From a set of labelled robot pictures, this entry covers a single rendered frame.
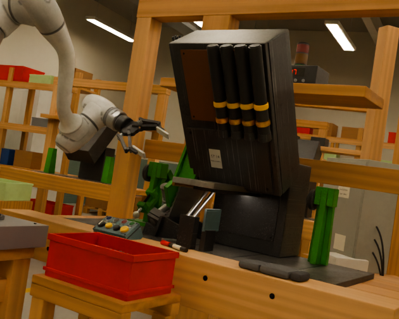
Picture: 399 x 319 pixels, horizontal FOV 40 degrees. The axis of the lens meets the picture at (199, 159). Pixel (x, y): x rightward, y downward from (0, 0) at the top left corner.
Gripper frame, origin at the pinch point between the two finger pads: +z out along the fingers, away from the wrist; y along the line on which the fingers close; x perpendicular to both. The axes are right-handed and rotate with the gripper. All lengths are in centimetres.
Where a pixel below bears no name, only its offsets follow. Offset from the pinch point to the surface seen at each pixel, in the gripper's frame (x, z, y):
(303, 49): -22, 25, 62
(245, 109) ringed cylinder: -44, 44, 1
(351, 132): 465, -132, 503
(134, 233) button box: -5.9, 28.0, -37.2
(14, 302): -5, 18, -79
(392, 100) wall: 616, -177, 782
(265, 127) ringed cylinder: -40, 51, 2
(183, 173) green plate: -7.1, 23.7, -8.0
